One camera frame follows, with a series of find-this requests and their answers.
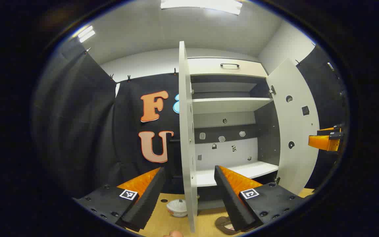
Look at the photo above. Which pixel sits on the white shoe cabinet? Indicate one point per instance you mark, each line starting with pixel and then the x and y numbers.
pixel 225 154

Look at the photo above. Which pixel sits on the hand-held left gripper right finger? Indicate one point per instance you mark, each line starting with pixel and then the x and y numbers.
pixel 232 204

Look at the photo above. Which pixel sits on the white cabinet shelf board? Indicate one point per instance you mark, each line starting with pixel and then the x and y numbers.
pixel 225 105

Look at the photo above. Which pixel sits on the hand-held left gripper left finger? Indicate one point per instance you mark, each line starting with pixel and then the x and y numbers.
pixel 150 197

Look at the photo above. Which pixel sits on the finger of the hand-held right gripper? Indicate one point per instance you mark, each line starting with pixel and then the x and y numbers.
pixel 336 130
pixel 321 142

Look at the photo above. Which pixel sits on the white round object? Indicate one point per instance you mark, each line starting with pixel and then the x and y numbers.
pixel 176 206

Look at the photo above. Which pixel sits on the ceiling light panel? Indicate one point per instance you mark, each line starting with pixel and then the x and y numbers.
pixel 202 5
pixel 86 34

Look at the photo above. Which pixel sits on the black backdrop cloth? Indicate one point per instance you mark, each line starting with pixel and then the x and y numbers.
pixel 77 131
pixel 327 98

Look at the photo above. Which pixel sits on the white cabinet bottom board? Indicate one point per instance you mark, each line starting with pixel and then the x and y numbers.
pixel 206 179

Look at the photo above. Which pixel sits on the brown fuzzy shoe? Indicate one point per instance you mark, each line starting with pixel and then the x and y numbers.
pixel 220 225

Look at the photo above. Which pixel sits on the cream cabinet drawer front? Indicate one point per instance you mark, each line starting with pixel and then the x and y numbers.
pixel 206 67

